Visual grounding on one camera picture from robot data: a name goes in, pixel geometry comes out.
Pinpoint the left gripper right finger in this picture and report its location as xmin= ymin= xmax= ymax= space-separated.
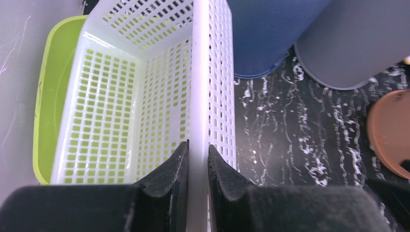
xmin=207 ymin=145 xmax=390 ymax=232

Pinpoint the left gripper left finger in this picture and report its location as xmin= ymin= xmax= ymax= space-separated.
xmin=0 ymin=141 xmax=189 ymax=232

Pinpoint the white perforated plastic basket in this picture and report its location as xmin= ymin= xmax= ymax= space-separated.
xmin=50 ymin=0 xmax=236 ymax=232

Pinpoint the orange plastic bucket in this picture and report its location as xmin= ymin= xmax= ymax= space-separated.
xmin=366 ymin=89 xmax=410 ymax=179

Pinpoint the blue plastic bucket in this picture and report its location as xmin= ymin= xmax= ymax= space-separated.
xmin=228 ymin=0 xmax=330 ymax=79

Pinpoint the green plastic basket tray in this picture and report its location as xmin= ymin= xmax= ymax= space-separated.
xmin=32 ymin=15 xmax=87 ymax=185

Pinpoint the grey plastic bucket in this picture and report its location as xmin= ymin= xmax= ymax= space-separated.
xmin=294 ymin=0 xmax=410 ymax=90

